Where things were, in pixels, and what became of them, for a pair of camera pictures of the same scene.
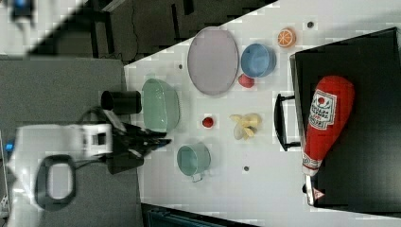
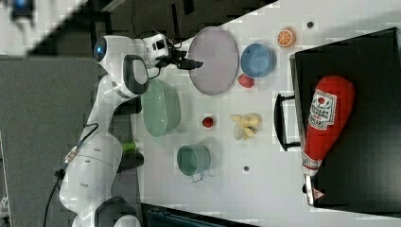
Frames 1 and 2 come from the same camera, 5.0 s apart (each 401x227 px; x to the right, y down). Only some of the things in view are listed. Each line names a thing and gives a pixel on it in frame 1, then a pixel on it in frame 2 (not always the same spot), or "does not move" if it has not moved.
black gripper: (130, 144) → (172, 56)
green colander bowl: (161, 105) does not move
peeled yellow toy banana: (246, 125) does not move
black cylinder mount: (122, 102) does not move
